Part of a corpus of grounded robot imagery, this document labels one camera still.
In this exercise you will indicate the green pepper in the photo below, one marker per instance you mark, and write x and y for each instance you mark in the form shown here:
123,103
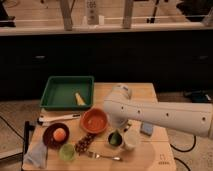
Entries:
115,139

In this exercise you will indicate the yellow corn piece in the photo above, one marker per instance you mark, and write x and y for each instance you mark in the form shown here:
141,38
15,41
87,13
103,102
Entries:
79,99

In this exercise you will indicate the green plastic tray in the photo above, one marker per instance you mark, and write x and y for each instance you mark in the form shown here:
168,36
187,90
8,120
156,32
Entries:
59,93

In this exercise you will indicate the white paper cup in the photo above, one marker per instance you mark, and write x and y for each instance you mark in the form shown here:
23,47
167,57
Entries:
130,140

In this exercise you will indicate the small green cup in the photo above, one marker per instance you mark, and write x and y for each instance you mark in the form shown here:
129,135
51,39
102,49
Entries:
67,152

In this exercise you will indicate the small metal cup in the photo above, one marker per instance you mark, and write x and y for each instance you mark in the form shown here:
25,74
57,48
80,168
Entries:
109,137

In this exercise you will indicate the orange fruit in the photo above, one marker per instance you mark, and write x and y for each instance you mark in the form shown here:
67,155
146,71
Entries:
59,134

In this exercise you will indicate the silver fork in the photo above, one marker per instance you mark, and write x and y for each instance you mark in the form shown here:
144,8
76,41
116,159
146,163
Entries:
97,156

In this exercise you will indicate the blue grey cloth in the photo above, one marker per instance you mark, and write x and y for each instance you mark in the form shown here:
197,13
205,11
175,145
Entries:
37,156

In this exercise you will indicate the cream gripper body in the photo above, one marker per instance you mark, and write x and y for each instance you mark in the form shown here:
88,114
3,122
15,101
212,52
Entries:
122,124

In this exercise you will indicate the white handled utensil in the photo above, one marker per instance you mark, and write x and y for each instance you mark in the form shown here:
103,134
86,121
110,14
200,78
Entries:
45,119

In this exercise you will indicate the black table clamp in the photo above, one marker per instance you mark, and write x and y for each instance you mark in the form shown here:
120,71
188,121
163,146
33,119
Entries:
28,129

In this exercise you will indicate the orange bowl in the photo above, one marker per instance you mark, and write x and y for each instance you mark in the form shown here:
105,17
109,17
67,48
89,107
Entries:
94,121

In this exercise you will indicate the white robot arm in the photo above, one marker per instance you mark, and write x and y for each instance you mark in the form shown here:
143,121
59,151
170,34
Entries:
194,118

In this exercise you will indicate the brown grape bunch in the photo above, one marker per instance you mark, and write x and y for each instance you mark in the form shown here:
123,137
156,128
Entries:
83,144

